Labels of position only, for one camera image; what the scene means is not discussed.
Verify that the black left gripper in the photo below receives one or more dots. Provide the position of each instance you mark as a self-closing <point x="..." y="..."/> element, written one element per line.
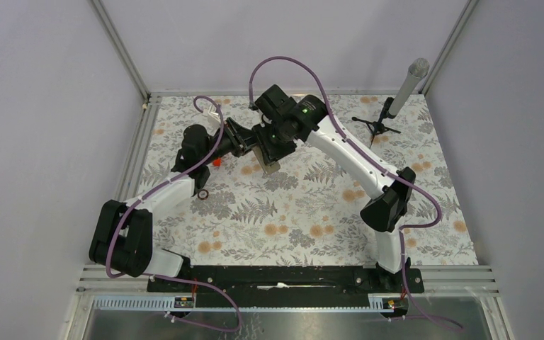
<point x="240" y="147"/>

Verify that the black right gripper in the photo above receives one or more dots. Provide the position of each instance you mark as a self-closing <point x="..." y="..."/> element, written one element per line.
<point x="268" y="151"/>

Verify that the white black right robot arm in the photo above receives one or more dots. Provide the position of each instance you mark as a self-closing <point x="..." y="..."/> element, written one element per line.
<point x="311" y="121"/>

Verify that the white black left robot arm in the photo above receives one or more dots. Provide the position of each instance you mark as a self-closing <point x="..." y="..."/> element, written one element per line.
<point x="123" y="239"/>

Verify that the poker chip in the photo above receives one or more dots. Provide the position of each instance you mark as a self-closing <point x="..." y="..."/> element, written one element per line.
<point x="203" y="194"/>

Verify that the black mini tripod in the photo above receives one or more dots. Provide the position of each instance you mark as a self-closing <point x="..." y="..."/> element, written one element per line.
<point x="378" y="127"/>

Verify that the grey microphone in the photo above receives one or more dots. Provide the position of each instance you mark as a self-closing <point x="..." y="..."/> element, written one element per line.
<point x="416" y="72"/>

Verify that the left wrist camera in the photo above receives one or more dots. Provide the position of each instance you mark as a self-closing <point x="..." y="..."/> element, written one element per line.
<point x="213" y="116"/>

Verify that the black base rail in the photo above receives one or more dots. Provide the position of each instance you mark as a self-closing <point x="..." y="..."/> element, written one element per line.
<point x="290" y="286"/>

